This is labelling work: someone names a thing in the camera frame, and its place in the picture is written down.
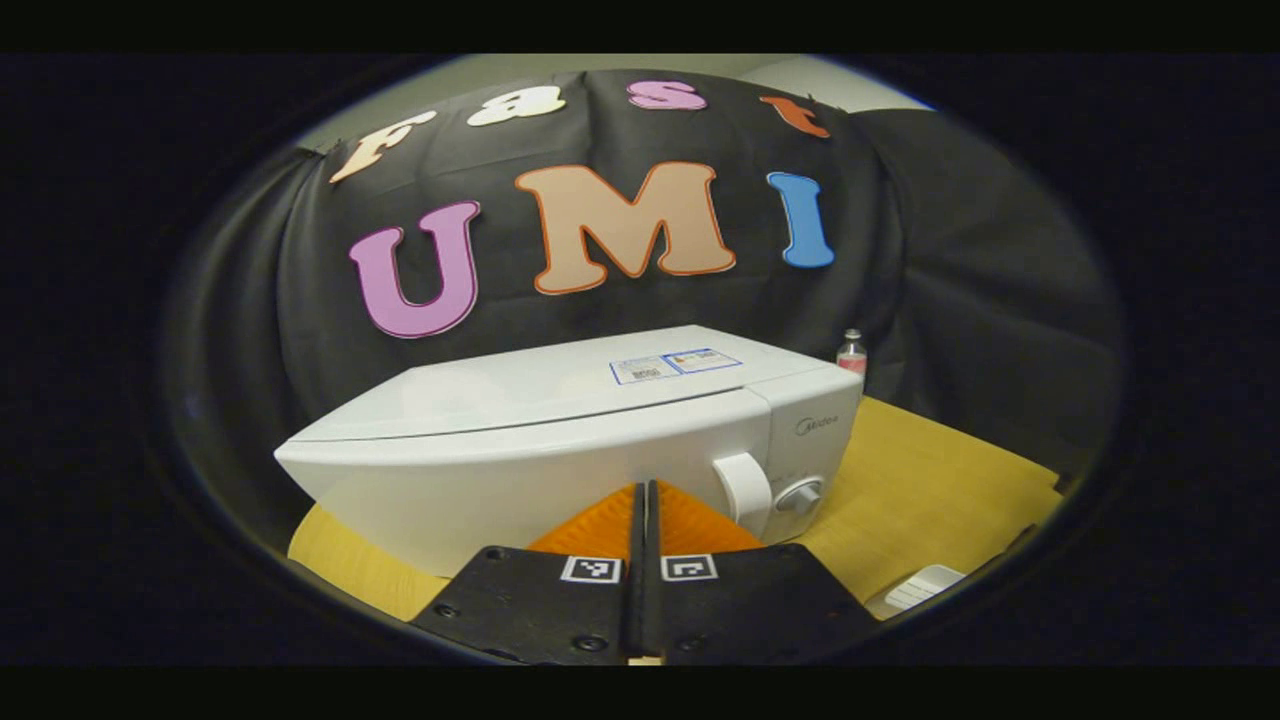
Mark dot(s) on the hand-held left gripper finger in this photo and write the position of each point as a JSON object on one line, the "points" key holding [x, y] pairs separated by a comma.
{"points": [[652, 560], [639, 560]]}

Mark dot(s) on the white microwave oven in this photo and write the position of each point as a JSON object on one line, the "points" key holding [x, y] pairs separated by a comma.
{"points": [[500, 400]]}

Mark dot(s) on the white plate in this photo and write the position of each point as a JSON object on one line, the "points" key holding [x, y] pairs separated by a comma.
{"points": [[925, 588]]}

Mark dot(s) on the small bottle with pink label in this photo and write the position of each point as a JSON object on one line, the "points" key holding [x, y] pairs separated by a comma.
{"points": [[851, 360]]}

